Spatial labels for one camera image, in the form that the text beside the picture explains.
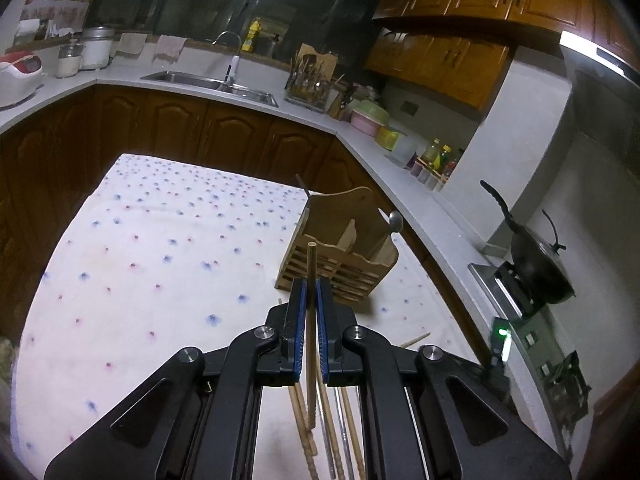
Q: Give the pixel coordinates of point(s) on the row of spice jars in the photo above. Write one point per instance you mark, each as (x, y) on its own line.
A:
(427, 176)

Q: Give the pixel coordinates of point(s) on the chrome faucet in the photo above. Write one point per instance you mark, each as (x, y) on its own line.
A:
(234, 62)

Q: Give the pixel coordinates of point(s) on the yellow container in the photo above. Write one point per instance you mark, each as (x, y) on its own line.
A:
(390, 139)

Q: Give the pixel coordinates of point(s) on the pink dish towel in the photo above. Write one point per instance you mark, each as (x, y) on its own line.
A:
(169, 49)

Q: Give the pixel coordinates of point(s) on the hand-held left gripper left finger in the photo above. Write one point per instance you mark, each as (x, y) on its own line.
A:
(299, 330)

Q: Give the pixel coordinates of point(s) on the beige dish towel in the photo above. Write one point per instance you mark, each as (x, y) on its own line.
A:
(132, 44)

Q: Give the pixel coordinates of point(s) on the gas stove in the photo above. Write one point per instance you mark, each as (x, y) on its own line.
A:
(505, 285)

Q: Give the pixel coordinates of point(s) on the wooden utensil holder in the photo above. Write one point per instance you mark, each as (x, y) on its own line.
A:
(345, 280)

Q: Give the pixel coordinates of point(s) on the dark window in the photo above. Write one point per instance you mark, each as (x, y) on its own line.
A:
(200, 0)

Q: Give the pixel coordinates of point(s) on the yellow cap bottle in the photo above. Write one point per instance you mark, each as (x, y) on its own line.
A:
(446, 159)

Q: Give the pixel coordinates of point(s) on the metal spoon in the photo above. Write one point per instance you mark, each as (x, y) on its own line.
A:
(396, 220)

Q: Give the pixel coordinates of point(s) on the white translucent container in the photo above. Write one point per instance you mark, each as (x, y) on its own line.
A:
(404, 152)

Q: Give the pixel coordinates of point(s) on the steel kitchen sink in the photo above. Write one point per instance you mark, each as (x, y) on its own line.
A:
(210, 85)

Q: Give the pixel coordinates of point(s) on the knife block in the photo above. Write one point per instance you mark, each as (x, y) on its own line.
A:
(342, 105)

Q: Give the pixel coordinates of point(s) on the green cap bottle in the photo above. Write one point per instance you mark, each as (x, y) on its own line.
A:
(433, 156)

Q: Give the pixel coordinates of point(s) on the small wall outlet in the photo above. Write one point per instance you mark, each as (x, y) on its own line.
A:
(410, 108)

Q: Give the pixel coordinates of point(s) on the metal chopstick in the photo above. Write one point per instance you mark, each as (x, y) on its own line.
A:
(331, 435)
(344, 435)

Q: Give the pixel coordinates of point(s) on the wooden cutting board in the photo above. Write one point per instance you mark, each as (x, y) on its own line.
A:
(325, 62)

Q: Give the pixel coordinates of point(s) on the white lidded pot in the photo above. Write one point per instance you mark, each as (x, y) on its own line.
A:
(97, 47)

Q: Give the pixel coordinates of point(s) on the range hood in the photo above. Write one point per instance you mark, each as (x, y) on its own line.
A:
(610, 105)

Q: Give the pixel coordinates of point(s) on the pink and green container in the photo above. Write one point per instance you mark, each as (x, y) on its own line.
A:
(369, 117)

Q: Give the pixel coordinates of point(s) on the dotted white tablecloth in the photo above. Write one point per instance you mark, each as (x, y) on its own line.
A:
(150, 260)

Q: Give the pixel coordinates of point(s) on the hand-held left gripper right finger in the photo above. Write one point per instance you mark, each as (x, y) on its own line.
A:
(323, 330)

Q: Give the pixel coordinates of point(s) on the black wok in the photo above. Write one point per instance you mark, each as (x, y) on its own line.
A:
(540, 265)

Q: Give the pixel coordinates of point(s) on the dark wooden lower cabinets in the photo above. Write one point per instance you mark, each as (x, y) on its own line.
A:
(225, 130)

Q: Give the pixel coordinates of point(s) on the lidded glass jar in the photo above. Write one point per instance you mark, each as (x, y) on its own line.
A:
(69, 62)

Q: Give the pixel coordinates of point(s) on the white and red rice cooker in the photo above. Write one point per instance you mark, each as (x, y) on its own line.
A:
(20, 77)

